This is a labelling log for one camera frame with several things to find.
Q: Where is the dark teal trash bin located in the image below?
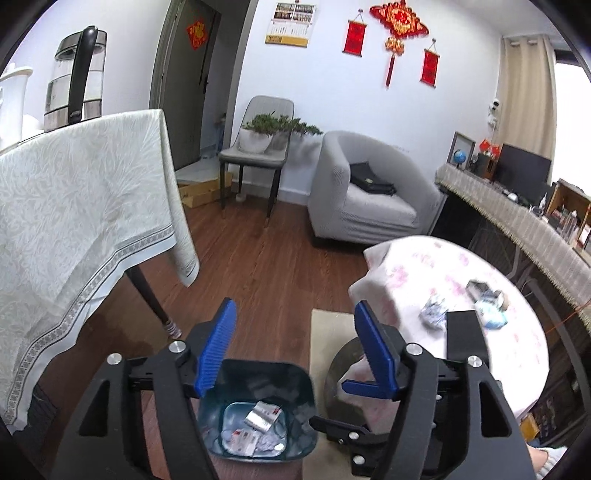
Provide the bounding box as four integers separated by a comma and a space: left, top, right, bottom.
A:
197, 359, 318, 463

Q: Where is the person's hand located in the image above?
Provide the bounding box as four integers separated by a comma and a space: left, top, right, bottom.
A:
528, 445, 567, 480

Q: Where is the round table base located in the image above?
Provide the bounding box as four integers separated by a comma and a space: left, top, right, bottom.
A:
322, 336, 394, 434

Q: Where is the cream floor rug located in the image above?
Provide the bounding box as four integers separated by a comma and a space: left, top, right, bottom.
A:
303, 309, 356, 480

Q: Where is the black table leg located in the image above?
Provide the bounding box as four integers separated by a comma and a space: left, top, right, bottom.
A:
125, 266, 182, 340

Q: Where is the pink patterned tablecloth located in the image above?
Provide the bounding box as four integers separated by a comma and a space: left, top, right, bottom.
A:
349, 236, 549, 418

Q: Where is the silver packet in bin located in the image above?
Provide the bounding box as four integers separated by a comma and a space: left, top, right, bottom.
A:
245, 401, 283, 433

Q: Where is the black snack packet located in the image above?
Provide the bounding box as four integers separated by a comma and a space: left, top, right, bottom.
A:
465, 280, 490, 302

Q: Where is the blue tissue pack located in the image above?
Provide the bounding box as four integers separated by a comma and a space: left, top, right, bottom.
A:
474, 300, 507, 330

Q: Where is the cardboard box on floor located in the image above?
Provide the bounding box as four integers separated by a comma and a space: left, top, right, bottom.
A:
177, 172, 233, 208

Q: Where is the grey armchair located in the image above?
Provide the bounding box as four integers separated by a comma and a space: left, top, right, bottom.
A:
308, 131, 443, 245

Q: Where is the black bag on armchair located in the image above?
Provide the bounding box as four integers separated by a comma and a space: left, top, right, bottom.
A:
351, 162, 397, 196

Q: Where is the grey dining chair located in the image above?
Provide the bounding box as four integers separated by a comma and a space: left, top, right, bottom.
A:
218, 95, 294, 224

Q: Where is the cream patterned tablecloth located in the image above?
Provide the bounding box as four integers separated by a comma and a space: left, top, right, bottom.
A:
1, 109, 199, 432

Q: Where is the potted green plant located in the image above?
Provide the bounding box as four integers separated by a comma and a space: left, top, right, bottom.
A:
238, 112, 322, 154

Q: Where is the small blue globe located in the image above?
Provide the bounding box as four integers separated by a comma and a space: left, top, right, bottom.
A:
452, 149, 467, 168

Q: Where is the lace covered side desk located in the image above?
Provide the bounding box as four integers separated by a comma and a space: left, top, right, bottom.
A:
435, 163, 590, 327

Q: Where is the black monitor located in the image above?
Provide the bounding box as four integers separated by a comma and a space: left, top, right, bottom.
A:
493, 144, 551, 204

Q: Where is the dark grey door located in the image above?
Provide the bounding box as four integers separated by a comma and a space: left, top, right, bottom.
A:
149, 1, 221, 170

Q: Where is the beige curtain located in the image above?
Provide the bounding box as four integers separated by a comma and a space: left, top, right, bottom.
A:
495, 35, 557, 160

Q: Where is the glass electric kettle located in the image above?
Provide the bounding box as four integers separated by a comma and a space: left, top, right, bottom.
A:
43, 25, 107, 131

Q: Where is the right red hanging scroll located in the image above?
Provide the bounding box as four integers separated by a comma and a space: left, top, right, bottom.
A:
421, 38, 440, 88

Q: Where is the red hanging scroll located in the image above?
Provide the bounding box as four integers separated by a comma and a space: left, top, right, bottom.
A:
421, 38, 440, 88
342, 9, 367, 57

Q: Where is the left red hanging scroll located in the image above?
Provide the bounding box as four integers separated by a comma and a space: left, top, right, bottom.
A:
342, 9, 367, 57

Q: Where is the red chinese knot decoration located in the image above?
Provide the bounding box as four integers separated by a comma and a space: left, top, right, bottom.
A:
370, 0, 430, 88

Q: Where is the picture frame on desk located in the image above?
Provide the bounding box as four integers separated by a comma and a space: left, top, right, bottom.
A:
447, 132, 476, 170

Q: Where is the wall calendar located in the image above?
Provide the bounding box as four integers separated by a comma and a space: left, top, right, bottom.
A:
266, 1, 317, 48

